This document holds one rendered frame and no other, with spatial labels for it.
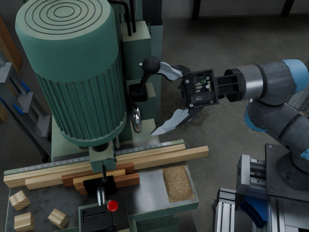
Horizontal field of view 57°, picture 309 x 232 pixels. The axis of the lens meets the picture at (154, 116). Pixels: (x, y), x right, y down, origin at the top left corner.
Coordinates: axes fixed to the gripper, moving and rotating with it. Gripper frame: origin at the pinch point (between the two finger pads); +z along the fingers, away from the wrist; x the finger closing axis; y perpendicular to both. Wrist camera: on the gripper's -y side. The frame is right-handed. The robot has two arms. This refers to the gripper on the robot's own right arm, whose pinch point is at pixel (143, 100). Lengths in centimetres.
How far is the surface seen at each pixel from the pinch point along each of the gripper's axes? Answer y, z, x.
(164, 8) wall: -239, -64, -110
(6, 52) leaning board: -182, 85, -68
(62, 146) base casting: -60, 30, 9
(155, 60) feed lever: 9.4, -2.4, -6.2
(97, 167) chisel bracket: -25.2, 14.2, 15.7
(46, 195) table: -36, 33, 23
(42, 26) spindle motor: 11.5, 15.9, -13.9
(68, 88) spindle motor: 5.2, 14.2, -4.0
